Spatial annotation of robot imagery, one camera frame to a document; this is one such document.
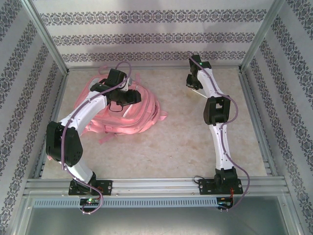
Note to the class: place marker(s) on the aluminium right side rail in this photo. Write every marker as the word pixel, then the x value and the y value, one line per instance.
pixel 259 127

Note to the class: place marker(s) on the aluminium corner post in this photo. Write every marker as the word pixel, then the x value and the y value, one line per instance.
pixel 262 36
pixel 46 36

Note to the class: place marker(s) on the aluminium back frame rail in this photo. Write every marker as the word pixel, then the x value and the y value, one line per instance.
pixel 159 67

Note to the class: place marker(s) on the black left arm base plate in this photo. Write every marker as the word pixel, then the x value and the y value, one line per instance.
pixel 105 187

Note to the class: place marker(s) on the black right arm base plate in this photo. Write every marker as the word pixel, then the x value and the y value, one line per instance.
pixel 207 187

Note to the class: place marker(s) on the aluminium front frame rail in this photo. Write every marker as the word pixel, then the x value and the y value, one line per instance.
pixel 156 186

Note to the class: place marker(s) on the aluminium left side rail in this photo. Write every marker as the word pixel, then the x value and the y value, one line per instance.
pixel 50 117

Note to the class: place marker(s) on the aluminium right corner post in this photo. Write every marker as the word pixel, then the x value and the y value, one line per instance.
pixel 262 36

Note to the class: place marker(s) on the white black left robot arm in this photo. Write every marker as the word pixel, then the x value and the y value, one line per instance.
pixel 63 144

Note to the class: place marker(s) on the aluminium left corner post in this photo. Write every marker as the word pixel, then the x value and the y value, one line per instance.
pixel 46 36

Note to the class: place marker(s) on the pink backpack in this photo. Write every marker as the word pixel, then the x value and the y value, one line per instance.
pixel 137 117

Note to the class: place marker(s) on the aluminium frame rail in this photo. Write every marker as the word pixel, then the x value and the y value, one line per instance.
pixel 156 186
pixel 159 67

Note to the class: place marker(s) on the grey metal sheet panel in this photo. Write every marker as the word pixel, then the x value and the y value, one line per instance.
pixel 156 222

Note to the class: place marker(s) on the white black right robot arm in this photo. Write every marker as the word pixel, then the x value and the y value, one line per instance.
pixel 216 110

